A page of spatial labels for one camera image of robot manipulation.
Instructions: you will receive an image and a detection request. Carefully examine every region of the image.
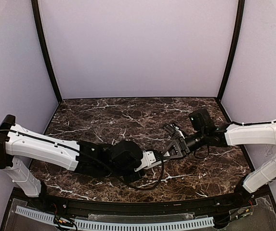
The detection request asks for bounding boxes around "white remote control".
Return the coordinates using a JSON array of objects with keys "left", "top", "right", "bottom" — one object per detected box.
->
[{"left": 152, "top": 151, "right": 171, "bottom": 166}]

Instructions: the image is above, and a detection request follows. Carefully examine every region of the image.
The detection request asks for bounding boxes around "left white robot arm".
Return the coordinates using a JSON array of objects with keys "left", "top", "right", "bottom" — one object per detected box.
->
[{"left": 0, "top": 115, "right": 145, "bottom": 198}]

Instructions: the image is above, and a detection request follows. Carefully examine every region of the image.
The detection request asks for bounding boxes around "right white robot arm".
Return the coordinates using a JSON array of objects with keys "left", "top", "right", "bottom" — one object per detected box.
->
[{"left": 164, "top": 110, "right": 276, "bottom": 194}]

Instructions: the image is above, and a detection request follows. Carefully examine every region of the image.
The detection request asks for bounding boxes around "right black camera cable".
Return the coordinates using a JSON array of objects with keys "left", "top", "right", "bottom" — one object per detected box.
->
[{"left": 193, "top": 144, "right": 210, "bottom": 159}]

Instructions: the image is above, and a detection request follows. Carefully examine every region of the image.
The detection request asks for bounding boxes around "black camera cable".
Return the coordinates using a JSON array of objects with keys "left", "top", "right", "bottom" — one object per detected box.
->
[
  {"left": 79, "top": 151, "right": 166, "bottom": 191},
  {"left": 193, "top": 144, "right": 210, "bottom": 159}
]

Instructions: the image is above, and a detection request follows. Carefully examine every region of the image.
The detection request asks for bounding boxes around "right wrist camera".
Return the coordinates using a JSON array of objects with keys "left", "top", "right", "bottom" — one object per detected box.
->
[{"left": 163, "top": 109, "right": 213, "bottom": 135}]

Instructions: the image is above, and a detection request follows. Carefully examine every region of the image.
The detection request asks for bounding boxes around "left black camera cable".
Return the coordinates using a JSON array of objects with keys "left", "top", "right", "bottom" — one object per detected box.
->
[{"left": 79, "top": 151, "right": 166, "bottom": 191}]

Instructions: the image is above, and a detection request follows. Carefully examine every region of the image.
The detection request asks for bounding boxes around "black front rail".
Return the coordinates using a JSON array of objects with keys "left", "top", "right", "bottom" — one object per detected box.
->
[{"left": 29, "top": 194, "right": 242, "bottom": 217}]

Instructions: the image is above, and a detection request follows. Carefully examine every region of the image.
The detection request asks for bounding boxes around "white slotted cable duct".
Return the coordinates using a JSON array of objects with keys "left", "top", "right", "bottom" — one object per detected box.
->
[{"left": 15, "top": 205, "right": 214, "bottom": 231}]

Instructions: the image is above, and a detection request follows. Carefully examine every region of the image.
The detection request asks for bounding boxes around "right black frame post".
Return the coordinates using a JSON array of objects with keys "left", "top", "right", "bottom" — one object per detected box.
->
[{"left": 217, "top": 0, "right": 245, "bottom": 102}]

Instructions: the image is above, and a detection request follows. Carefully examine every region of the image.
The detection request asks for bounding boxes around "black frame post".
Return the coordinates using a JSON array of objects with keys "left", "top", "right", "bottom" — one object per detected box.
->
[
  {"left": 217, "top": 0, "right": 245, "bottom": 102},
  {"left": 31, "top": 0, "right": 63, "bottom": 104}
]

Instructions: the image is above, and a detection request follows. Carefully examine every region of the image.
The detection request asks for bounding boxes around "left black frame post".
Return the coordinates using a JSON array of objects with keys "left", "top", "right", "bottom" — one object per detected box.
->
[{"left": 31, "top": 0, "right": 63, "bottom": 104}]

